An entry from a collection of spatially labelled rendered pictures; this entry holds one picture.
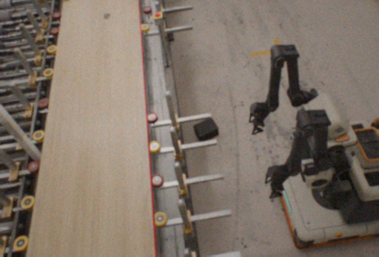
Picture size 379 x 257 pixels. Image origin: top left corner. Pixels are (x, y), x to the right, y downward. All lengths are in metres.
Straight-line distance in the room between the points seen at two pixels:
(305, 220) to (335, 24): 2.63
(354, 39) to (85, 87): 3.02
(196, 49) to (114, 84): 1.70
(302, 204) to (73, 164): 1.66
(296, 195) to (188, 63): 2.01
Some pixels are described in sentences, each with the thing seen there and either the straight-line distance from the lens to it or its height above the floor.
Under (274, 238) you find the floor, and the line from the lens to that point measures 3.07.
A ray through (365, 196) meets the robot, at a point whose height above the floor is 0.77.
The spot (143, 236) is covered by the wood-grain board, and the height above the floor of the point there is 0.90.
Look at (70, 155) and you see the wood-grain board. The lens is 2.56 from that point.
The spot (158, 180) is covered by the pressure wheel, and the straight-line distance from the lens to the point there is 2.28.
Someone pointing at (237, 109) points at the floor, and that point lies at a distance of 3.69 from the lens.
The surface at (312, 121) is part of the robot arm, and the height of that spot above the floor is 1.62.
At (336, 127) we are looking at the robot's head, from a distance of 1.97.
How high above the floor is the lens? 2.89
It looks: 53 degrees down
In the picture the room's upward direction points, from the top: 8 degrees counter-clockwise
